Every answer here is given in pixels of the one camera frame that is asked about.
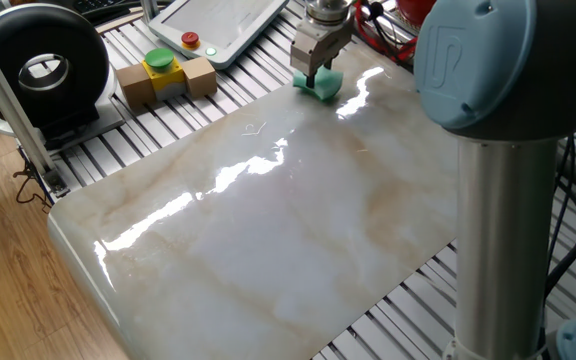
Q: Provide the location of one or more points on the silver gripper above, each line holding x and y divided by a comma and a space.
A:
315, 47

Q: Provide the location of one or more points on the green sponge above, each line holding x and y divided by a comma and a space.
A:
325, 85

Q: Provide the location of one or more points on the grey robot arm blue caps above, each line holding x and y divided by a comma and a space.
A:
503, 175

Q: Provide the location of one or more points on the white teach pendant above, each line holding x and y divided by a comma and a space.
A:
218, 25

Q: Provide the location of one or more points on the red round container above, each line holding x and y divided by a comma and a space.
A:
415, 5

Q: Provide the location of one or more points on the wooden block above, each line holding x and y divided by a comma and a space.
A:
135, 86
200, 77

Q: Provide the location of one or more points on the yellow box green button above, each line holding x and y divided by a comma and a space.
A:
164, 75

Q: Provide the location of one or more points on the marble pattern board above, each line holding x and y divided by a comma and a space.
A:
268, 225

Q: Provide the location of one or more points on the black keyboard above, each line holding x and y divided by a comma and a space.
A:
95, 5

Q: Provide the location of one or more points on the short aluminium post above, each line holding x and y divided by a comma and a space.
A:
149, 10

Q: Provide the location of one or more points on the aluminium frame post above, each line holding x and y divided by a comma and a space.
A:
13, 115

